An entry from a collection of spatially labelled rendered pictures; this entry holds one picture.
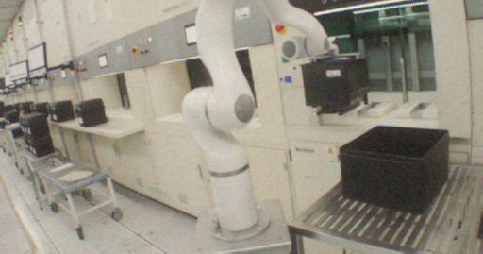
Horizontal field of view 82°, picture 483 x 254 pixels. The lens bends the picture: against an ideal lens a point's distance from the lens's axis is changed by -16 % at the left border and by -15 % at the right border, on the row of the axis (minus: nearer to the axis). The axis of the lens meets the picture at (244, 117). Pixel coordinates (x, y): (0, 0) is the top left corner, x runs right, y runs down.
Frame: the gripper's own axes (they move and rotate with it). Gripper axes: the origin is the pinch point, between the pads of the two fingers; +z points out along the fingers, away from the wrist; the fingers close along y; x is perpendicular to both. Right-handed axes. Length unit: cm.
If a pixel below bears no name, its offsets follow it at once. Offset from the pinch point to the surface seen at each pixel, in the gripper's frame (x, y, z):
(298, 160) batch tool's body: -57, -27, 2
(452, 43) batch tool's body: -5, 50, -3
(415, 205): -46, 45, -42
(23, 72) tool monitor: 36, -471, -41
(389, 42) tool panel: -6, -5, 87
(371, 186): -43, 31, -41
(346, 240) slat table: -49, 32, -60
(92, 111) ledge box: -30, -261, -13
